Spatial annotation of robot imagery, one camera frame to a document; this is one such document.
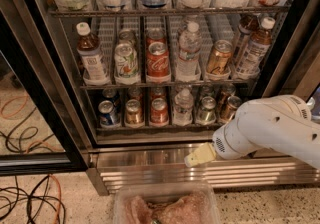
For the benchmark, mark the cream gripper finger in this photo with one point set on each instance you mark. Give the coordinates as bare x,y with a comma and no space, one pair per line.
203,154

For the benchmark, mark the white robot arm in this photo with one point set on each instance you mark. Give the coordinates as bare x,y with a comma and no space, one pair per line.
281,123

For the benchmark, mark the silver can bottom shelf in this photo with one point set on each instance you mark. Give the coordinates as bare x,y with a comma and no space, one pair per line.
206,111

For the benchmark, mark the red can bottom shelf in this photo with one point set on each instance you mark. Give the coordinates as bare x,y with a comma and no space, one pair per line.
159,112

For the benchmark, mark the gold can middle shelf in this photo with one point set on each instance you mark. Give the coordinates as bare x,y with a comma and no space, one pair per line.
219,57

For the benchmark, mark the blue can bottom shelf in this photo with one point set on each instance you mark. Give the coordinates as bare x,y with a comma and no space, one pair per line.
108,115

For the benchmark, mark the tea bottle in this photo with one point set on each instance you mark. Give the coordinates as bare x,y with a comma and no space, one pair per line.
247,25
256,48
90,51

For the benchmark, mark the water bottle middle shelf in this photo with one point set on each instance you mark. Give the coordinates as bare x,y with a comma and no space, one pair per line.
189,46

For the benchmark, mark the stainless steel fridge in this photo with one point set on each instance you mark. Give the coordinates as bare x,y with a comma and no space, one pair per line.
39,43

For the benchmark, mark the rear tea bottle middle right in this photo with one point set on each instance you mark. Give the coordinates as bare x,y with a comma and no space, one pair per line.
247,25

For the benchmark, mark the tea bottle middle left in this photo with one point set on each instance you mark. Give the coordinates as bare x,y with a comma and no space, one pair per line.
90,51

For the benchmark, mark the gold can bottom right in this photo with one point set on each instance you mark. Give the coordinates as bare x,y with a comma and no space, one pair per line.
229,109

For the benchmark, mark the gold can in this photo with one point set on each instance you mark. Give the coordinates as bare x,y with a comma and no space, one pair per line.
133,112
229,109

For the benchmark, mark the gold can bottom left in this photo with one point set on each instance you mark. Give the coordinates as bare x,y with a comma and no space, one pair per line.
133,112

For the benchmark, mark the clear plastic container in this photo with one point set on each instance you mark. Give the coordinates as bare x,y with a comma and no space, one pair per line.
166,203

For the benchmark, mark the red cola can middle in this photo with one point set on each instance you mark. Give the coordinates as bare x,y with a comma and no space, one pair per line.
157,60

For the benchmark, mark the white green can middle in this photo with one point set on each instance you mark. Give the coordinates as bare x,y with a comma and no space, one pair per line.
126,60

